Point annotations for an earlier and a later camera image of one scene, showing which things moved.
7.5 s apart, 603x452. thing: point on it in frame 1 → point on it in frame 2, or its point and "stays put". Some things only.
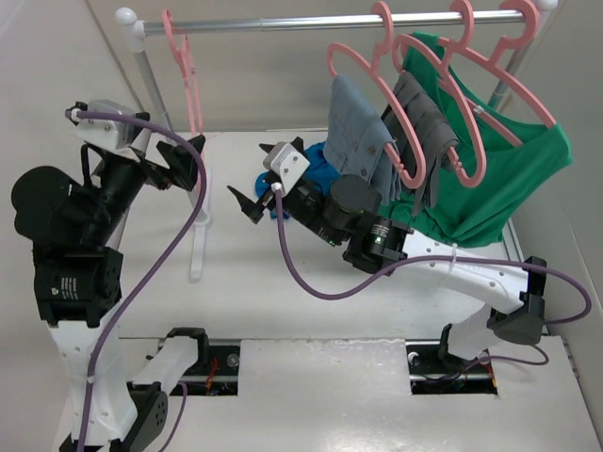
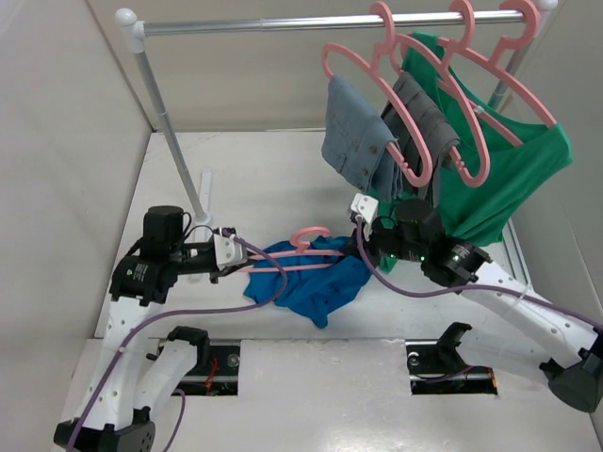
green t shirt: [497, 157] stays put
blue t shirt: [318, 173] → [314, 276]
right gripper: [254, 211] → [368, 232]
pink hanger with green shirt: [495, 65] stays put
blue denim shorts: [357, 138] stays put
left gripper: [183, 162] → [226, 269]
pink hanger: [185, 54] → [302, 251]
